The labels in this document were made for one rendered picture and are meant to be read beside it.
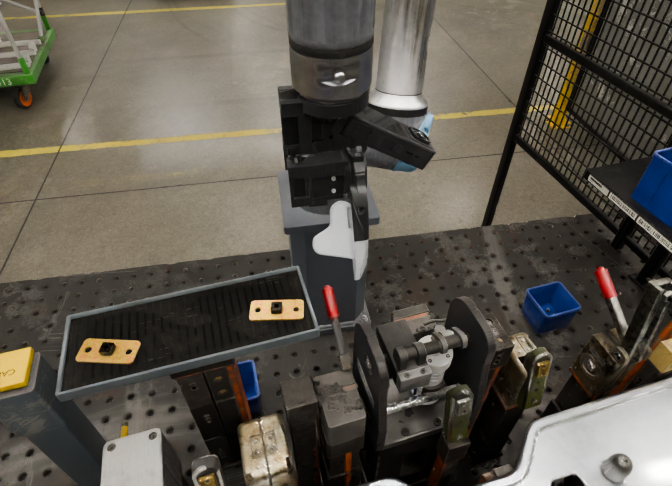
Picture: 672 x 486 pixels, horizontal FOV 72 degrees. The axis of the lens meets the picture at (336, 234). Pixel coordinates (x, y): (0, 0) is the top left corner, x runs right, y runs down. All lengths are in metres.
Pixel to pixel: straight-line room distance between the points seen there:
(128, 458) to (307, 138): 0.49
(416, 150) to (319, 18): 0.18
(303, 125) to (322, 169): 0.05
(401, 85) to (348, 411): 0.55
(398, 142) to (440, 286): 0.96
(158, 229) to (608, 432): 2.34
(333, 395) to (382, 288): 0.66
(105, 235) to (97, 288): 1.32
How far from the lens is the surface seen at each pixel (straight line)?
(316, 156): 0.47
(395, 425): 0.86
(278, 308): 0.73
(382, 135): 0.48
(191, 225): 2.72
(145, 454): 0.73
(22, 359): 0.82
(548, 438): 0.88
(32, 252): 2.92
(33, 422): 0.88
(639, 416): 0.97
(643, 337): 0.94
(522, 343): 0.87
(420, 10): 0.85
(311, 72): 0.42
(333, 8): 0.39
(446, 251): 1.51
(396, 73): 0.86
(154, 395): 1.28
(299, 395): 0.74
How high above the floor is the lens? 1.75
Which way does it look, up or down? 43 degrees down
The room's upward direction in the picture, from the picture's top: straight up
